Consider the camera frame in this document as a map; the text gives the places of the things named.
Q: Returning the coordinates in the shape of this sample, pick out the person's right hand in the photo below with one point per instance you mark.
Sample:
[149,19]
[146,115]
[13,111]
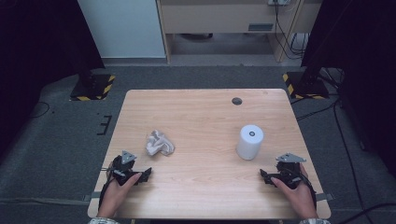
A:
[300,199]

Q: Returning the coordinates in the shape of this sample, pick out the black curtain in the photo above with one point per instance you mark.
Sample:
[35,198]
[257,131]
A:
[37,46]
[367,46]

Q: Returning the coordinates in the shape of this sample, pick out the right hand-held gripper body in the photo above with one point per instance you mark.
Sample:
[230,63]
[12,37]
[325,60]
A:
[289,172]

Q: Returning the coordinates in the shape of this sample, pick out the beige quilted cloth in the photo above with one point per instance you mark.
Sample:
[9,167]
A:
[158,144]

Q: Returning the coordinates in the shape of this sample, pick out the person's left hand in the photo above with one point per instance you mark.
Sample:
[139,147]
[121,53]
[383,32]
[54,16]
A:
[113,196]

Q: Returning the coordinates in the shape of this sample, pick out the white power strip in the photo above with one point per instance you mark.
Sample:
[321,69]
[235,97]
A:
[278,2]

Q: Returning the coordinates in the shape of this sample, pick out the dark round table grommet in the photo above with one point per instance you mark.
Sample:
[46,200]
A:
[237,101]

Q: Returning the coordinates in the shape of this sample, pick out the black stand base striped edge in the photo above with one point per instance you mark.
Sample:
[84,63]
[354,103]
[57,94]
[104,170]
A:
[93,88]
[306,87]

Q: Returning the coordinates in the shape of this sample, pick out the white cylindrical speaker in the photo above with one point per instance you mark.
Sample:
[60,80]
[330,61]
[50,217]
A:
[249,146]

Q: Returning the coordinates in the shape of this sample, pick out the light wooden desk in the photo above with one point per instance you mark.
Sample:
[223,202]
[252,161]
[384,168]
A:
[214,18]

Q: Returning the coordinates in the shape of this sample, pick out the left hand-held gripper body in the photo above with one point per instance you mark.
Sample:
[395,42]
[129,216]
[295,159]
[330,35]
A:
[120,172]

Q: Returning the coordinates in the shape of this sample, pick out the white cabinet panel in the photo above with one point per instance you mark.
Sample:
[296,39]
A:
[124,28]

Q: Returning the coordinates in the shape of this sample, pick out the grey tape piece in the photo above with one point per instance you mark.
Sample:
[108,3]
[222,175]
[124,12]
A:
[91,196]
[325,197]

